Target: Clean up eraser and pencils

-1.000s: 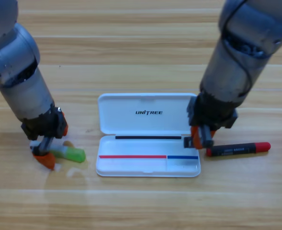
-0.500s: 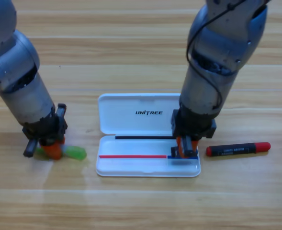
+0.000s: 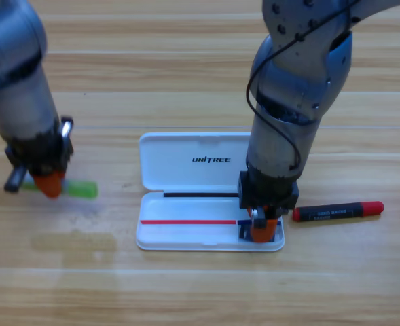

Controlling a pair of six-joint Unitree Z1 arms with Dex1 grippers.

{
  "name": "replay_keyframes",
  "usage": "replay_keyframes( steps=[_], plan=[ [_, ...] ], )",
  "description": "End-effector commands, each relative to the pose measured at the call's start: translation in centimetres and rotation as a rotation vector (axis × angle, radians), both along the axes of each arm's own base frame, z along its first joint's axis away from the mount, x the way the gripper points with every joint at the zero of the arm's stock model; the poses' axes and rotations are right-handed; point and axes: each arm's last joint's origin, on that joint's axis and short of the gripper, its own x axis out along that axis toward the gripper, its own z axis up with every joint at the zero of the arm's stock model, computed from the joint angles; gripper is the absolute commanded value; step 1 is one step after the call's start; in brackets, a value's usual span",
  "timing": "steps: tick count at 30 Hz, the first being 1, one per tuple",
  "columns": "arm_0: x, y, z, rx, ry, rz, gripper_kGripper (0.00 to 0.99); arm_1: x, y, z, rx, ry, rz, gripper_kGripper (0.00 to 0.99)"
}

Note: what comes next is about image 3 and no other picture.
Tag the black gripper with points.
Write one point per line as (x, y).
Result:
(267, 193)
(40, 153)

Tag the dark blue eraser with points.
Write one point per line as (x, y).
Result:
(243, 234)

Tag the green highlighter pen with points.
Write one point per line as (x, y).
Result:
(81, 189)

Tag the red and black marker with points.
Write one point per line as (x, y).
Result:
(335, 211)

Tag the white Unitree pencil case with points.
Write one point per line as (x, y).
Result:
(193, 176)

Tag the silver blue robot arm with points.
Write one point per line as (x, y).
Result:
(288, 142)

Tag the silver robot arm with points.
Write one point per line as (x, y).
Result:
(13, 85)

